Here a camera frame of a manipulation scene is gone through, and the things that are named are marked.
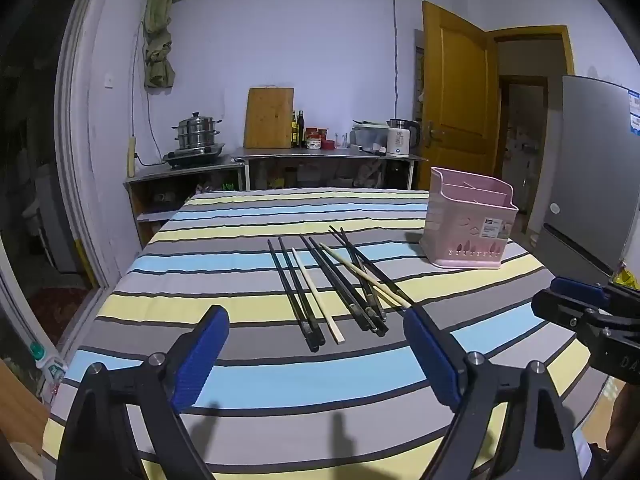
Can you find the yellow door frame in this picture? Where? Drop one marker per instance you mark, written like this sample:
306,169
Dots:
565,50

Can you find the clear drinking glass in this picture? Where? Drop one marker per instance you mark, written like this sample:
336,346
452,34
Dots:
341,141

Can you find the yellow wooden door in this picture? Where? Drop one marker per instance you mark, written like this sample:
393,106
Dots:
457,90

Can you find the yellow label sauce bottle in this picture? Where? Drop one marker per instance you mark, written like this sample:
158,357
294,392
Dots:
294,132

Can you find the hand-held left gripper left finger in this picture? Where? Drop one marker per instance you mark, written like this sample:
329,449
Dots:
205,355

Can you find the white sliding door frame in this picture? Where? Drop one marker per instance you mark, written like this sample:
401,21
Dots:
80,135

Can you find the red round container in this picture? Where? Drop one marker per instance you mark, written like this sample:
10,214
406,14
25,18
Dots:
328,144

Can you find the silver cooktop stove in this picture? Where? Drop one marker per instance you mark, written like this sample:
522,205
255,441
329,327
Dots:
195,156

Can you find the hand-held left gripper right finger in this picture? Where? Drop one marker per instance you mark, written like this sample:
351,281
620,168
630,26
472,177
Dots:
430,355

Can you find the beige power strip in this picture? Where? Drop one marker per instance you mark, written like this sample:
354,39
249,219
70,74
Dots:
132,156

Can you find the white electric kettle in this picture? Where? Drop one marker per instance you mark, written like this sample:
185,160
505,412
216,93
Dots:
400,140

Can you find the steel steamer pot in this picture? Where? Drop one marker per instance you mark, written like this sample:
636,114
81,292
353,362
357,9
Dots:
196,132

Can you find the low steel shelf unit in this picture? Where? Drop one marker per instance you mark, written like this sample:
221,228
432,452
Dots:
175,175

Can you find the wooden cutting board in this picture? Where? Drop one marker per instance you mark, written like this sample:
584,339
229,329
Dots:
269,117

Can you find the pink plastic utensil holder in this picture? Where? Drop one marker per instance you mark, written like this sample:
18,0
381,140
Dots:
465,230

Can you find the grey plastic storage box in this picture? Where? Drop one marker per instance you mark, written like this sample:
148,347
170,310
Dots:
367,136

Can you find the striped tablecloth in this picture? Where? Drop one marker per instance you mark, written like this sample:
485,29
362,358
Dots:
200,270

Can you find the silver refrigerator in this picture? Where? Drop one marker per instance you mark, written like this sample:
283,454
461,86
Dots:
590,170

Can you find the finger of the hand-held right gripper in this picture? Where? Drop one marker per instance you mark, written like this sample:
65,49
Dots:
557,307
575,290

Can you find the white wall switch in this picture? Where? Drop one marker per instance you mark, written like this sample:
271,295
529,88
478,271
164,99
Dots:
109,81

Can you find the green cap plastic bottle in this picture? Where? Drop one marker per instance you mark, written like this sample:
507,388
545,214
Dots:
50,370

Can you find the green hanging curtain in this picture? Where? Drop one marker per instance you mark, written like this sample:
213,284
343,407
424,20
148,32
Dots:
159,35

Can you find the dark oil bottle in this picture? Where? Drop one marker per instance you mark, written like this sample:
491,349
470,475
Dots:
300,130

